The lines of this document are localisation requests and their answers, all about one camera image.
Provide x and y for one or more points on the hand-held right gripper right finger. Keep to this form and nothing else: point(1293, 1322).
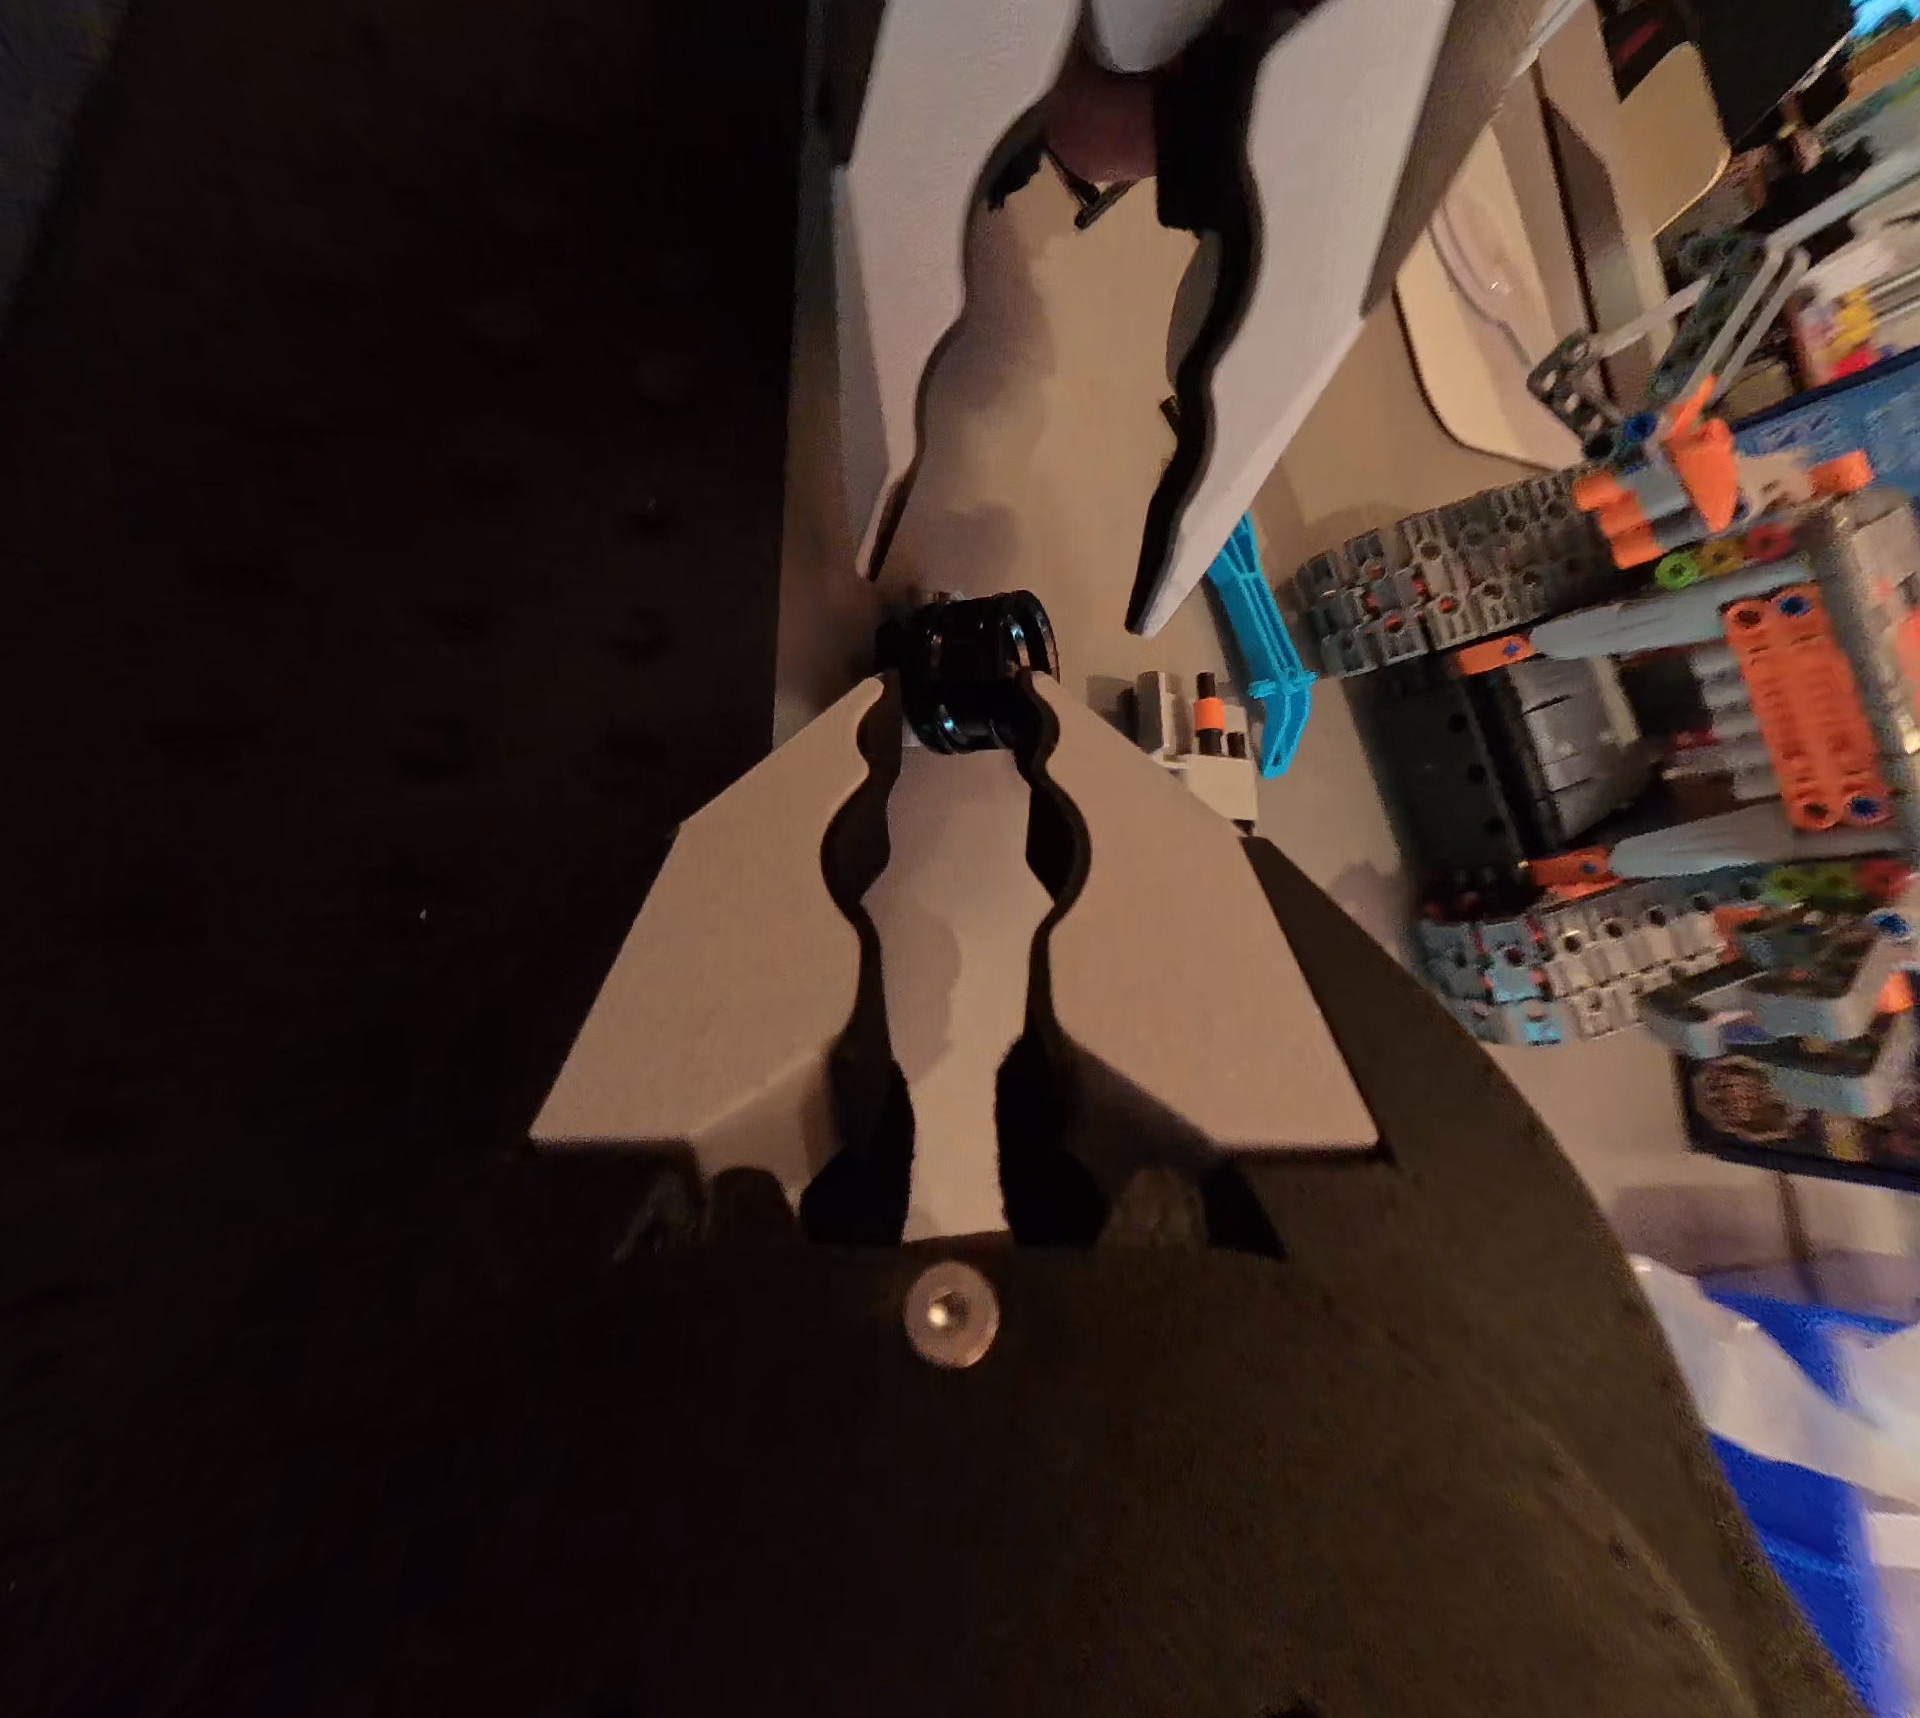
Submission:
point(1200, 998)

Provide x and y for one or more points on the tracked toy robot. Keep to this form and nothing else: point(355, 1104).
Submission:
point(1650, 728)

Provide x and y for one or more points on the blue robot kit box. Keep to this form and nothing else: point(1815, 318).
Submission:
point(1770, 1119)

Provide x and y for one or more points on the blue plastic tool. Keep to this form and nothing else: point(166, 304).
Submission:
point(1261, 639)

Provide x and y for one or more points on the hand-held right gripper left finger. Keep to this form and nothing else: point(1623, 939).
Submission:
point(704, 998)

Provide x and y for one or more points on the black perforated panel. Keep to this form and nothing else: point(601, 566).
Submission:
point(374, 548)

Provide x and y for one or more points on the plastic bags of sheets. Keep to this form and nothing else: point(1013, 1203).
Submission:
point(1724, 1358)

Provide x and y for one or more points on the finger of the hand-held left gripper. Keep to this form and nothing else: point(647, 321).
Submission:
point(930, 98)
point(1321, 218)

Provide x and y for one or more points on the blue storage bin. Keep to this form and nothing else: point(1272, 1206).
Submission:
point(1815, 1509)

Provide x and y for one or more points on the white block with orange pins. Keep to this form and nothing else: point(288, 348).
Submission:
point(1184, 743)

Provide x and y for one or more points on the black toy wheel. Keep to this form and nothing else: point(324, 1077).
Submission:
point(969, 669)

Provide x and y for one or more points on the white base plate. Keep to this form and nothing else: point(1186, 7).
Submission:
point(1484, 368)

